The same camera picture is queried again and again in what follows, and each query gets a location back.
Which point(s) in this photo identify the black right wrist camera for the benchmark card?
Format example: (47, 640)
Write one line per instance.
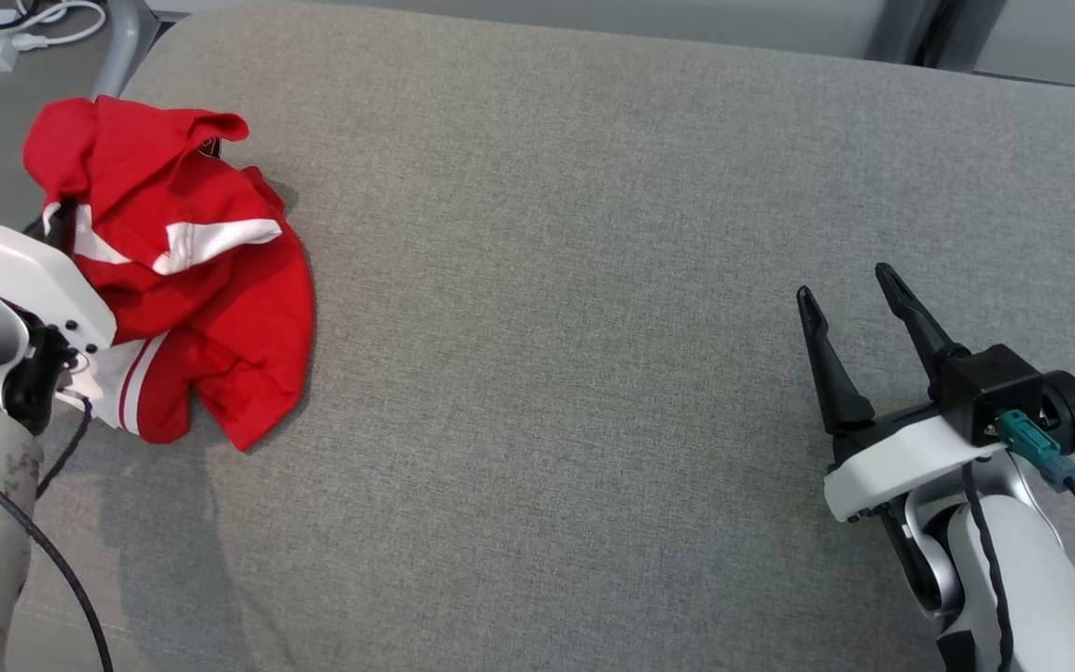
(990, 387)

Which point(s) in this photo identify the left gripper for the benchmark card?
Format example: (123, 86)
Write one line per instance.
(24, 271)

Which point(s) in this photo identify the grey metal frame leg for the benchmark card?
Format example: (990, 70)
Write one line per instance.
(127, 42)

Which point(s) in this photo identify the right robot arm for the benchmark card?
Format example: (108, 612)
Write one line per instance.
(1032, 579)

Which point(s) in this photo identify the red jersey with white trim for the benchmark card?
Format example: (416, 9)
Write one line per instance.
(127, 168)

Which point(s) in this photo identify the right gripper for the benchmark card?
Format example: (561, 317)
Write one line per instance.
(892, 462)

